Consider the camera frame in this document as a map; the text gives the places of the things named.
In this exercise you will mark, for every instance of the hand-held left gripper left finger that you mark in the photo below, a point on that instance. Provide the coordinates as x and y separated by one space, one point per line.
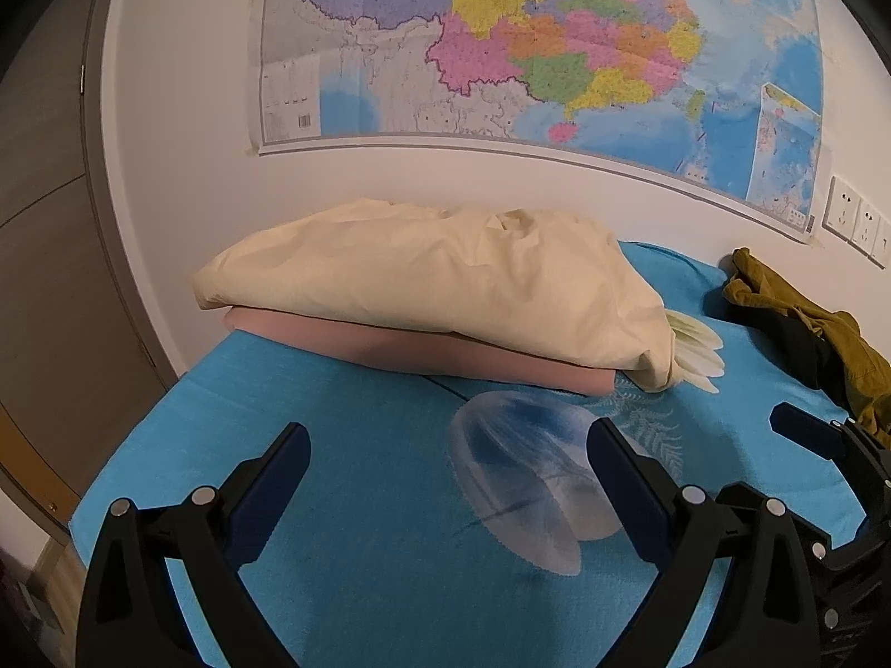
278 480

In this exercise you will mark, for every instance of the pink garment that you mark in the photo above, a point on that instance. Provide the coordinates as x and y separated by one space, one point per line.
417 351

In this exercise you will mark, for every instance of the white wall socket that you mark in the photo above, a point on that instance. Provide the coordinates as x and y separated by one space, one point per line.
842 207
869 226

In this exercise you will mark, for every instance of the grey brown door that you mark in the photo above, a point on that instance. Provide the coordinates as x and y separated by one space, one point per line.
49 257

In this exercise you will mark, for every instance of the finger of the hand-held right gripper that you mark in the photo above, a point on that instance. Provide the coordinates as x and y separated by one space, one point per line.
811 539
800 424

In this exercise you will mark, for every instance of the black garment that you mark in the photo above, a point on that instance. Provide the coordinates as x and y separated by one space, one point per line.
800 341

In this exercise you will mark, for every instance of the blue flower print blanket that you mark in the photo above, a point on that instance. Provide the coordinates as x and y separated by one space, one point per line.
348 431

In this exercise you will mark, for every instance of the colourful wall map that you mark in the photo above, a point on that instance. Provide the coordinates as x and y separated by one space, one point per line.
557 49

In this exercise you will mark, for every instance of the cream garment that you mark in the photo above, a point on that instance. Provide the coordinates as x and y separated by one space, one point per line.
431 271

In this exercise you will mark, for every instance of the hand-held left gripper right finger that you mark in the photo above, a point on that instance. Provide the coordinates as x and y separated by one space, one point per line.
626 487

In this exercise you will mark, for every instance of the olive green garment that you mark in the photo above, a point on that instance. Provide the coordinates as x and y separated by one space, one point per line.
849 348

